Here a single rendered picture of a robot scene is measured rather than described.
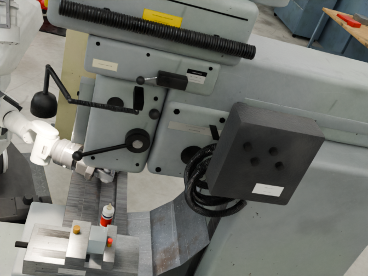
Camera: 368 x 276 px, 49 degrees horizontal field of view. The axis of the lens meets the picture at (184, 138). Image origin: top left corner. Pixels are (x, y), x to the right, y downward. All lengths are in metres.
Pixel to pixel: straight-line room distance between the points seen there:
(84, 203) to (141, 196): 1.54
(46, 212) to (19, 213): 0.41
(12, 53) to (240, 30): 0.70
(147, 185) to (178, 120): 2.16
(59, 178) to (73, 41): 1.00
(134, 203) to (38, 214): 1.47
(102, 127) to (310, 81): 0.58
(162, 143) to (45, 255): 0.51
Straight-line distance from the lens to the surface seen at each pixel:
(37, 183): 2.49
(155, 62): 1.00
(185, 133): 1.11
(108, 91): 1.06
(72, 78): 3.12
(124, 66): 1.00
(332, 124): 1.23
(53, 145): 1.36
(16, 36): 1.22
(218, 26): 0.97
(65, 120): 3.32
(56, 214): 1.66
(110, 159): 1.18
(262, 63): 1.06
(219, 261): 1.35
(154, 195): 3.15
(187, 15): 0.95
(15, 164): 2.35
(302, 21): 8.38
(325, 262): 1.49
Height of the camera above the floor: 2.10
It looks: 33 degrees down
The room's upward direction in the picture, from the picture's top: 19 degrees clockwise
